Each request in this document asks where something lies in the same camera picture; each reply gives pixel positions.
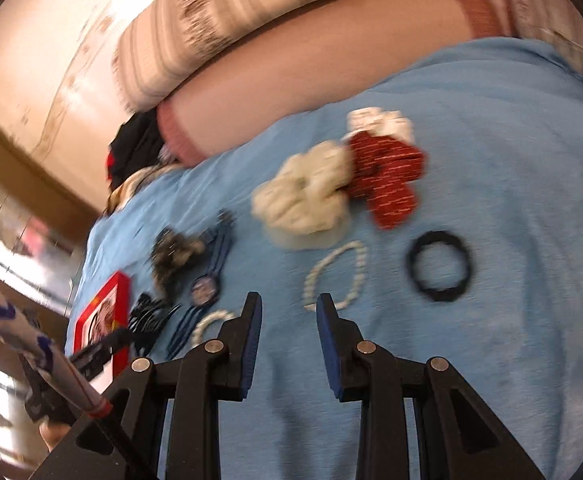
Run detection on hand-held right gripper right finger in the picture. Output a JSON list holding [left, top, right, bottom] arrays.
[[316, 292, 547, 480]]

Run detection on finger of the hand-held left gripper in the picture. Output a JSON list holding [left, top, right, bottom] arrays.
[[69, 327, 135, 378]]

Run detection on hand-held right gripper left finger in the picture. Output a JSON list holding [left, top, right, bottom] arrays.
[[29, 291, 263, 480]]

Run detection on red gift box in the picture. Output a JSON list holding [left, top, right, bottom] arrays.
[[73, 270, 133, 376]]

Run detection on red checkered scrunchie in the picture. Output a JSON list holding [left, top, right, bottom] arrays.
[[345, 106, 416, 142]]

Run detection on person's left hand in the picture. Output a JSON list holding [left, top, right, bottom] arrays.
[[39, 421, 75, 453]]

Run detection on black hair claw clip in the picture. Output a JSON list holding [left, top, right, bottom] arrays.
[[129, 292, 182, 348]]

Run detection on black dotted organza scrunchie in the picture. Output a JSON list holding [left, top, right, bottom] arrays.
[[152, 227, 207, 288]]

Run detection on blue cloth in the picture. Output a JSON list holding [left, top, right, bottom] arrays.
[[69, 37, 583, 480]]

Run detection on white dotted scrunchie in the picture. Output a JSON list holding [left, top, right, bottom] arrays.
[[252, 141, 352, 251]]

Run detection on beige patterned scarf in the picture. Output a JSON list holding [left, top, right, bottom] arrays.
[[104, 162, 182, 216]]

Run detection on red dotted scrunchie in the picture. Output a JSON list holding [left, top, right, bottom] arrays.
[[344, 130, 427, 230]]

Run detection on black clothing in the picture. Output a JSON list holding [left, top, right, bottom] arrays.
[[106, 110, 172, 191]]

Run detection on striped floral pillow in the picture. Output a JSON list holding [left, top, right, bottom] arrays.
[[112, 0, 452, 113], [501, 0, 583, 96]]

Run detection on large pearl bracelet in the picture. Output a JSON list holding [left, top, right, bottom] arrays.
[[190, 310, 237, 346]]

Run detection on blue striped strap watch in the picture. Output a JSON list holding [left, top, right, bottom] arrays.
[[164, 210, 237, 361]]

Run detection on small pearl bracelet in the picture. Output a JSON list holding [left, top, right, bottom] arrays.
[[303, 240, 369, 311]]

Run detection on black hair tie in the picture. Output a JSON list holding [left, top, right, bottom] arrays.
[[405, 230, 473, 303]]

